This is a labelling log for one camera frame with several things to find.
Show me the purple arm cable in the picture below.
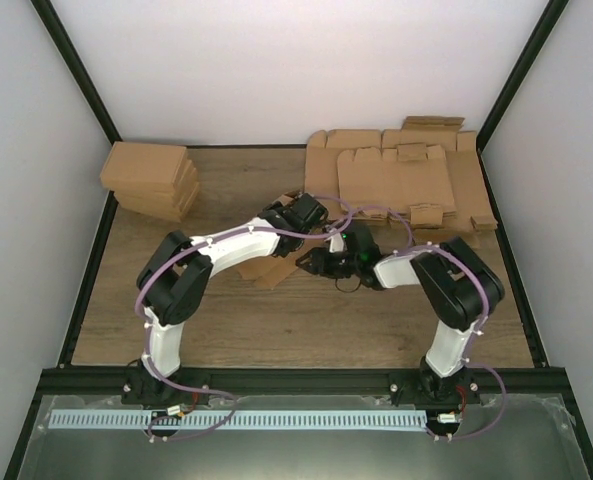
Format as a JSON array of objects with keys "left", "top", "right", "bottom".
[
  {"left": 325, "top": 203, "right": 508, "bottom": 441},
  {"left": 133, "top": 192, "right": 357, "bottom": 445}
]

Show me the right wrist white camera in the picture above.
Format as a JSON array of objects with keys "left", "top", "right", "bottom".
[{"left": 326, "top": 228, "right": 346, "bottom": 254}]

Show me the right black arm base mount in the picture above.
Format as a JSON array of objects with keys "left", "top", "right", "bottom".
[{"left": 387, "top": 368, "right": 480, "bottom": 408}]

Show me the folded cardboard box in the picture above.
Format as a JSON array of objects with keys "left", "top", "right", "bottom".
[
  {"left": 110, "top": 160, "right": 195, "bottom": 198},
  {"left": 115, "top": 182, "right": 200, "bottom": 211},
  {"left": 100, "top": 142, "right": 187, "bottom": 192},
  {"left": 114, "top": 167, "right": 198, "bottom": 205},
  {"left": 114, "top": 186, "right": 200, "bottom": 221}
]

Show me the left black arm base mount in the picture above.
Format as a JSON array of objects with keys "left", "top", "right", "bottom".
[{"left": 121, "top": 366, "right": 212, "bottom": 408}]

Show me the brown cardboard box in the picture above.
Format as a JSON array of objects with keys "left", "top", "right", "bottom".
[{"left": 234, "top": 188, "right": 307, "bottom": 290}]

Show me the light blue slotted cable duct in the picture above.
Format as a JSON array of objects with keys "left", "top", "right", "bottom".
[{"left": 47, "top": 409, "right": 427, "bottom": 432}]

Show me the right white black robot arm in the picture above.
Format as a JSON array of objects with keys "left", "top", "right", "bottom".
[{"left": 296, "top": 225, "right": 505, "bottom": 403}]

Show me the black aluminium frame rail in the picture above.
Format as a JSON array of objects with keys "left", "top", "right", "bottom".
[{"left": 37, "top": 366, "right": 571, "bottom": 397}]

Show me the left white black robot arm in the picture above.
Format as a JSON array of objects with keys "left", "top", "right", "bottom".
[{"left": 134, "top": 193, "right": 328, "bottom": 404}]

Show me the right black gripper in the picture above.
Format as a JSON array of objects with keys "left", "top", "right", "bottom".
[{"left": 297, "top": 247, "right": 361, "bottom": 279}]

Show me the pile of flat cardboard blanks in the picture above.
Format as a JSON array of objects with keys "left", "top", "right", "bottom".
[{"left": 304, "top": 116, "right": 498, "bottom": 242}]

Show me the top folded cardboard box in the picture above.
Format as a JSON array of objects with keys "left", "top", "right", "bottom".
[{"left": 100, "top": 142, "right": 187, "bottom": 192}]

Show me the bottom folded cardboard box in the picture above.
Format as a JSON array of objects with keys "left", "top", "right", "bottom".
[{"left": 114, "top": 186, "right": 200, "bottom": 221}]

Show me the right black corner frame post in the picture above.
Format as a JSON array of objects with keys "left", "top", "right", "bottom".
[{"left": 480, "top": 0, "right": 571, "bottom": 147}]

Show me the black corner frame post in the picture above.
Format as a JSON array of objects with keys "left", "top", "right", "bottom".
[
  {"left": 480, "top": 0, "right": 571, "bottom": 147},
  {"left": 30, "top": 0, "right": 122, "bottom": 144}
]

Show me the left black corner frame post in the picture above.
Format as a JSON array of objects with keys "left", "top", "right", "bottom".
[{"left": 30, "top": 0, "right": 122, "bottom": 144}]

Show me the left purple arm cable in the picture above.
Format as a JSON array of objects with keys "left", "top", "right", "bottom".
[{"left": 133, "top": 192, "right": 357, "bottom": 445}]

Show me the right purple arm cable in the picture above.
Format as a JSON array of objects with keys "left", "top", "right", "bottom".
[{"left": 325, "top": 203, "right": 508, "bottom": 441}]

